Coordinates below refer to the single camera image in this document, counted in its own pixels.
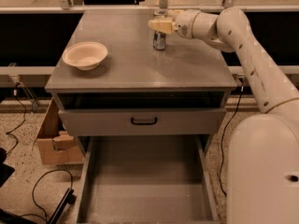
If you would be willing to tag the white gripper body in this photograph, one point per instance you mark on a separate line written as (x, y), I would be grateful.
(185, 23)

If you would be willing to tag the silver blue redbull can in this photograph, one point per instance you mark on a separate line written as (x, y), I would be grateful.
(159, 37)

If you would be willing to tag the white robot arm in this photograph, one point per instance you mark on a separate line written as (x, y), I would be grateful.
(263, 154)

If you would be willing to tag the grey drawer cabinet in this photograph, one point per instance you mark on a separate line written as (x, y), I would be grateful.
(186, 74)

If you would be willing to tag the grey top drawer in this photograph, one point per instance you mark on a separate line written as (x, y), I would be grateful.
(120, 122)

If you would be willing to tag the grey open middle drawer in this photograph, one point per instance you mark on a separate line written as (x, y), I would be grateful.
(145, 180)

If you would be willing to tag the white paper bowl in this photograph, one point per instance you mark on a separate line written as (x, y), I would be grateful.
(85, 55)

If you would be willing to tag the brown cardboard box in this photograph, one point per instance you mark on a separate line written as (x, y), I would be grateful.
(55, 145)

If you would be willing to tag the black bar left floor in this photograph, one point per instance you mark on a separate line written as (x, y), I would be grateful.
(68, 198)

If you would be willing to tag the black object left edge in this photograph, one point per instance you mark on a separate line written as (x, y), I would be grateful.
(6, 171)

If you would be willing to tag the black drawer handle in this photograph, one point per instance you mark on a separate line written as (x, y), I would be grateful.
(144, 122)

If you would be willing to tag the metal railing frame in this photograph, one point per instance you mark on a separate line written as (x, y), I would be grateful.
(62, 3)

